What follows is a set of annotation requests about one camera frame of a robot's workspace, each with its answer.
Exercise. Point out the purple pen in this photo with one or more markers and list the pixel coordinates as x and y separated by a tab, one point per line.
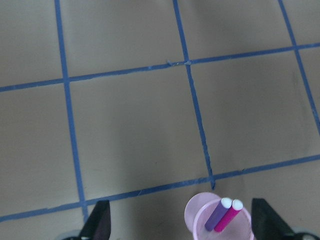
220	210

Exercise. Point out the pink mesh cup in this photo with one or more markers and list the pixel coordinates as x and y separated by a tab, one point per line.
199	209

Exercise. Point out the pink pen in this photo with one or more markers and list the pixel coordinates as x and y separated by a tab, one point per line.
231	208

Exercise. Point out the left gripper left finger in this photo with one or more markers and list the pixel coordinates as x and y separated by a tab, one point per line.
97	227

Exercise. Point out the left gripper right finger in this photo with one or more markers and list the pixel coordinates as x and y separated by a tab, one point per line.
267	224

